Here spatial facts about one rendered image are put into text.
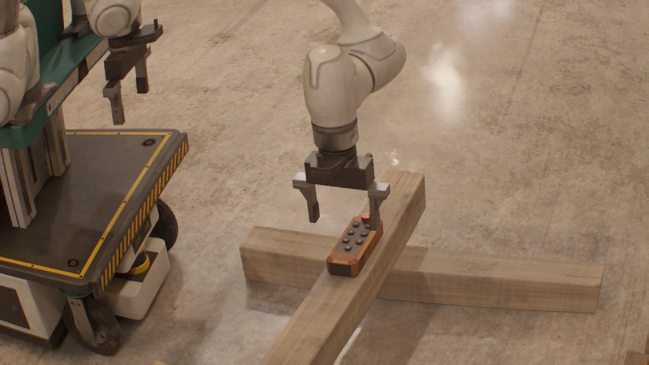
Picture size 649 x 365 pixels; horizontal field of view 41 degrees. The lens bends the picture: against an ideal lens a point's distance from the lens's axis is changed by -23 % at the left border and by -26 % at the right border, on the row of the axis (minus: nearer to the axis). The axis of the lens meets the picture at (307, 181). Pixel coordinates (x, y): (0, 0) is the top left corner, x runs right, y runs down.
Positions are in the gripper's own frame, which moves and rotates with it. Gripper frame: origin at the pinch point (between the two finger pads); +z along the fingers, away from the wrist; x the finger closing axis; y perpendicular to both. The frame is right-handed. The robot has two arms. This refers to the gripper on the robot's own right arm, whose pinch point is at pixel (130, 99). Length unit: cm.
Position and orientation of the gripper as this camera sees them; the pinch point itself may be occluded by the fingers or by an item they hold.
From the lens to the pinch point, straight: 216.9
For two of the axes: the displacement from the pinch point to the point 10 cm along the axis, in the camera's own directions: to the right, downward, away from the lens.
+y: -9.6, -0.5, 2.8
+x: -2.6, 5.3, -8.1
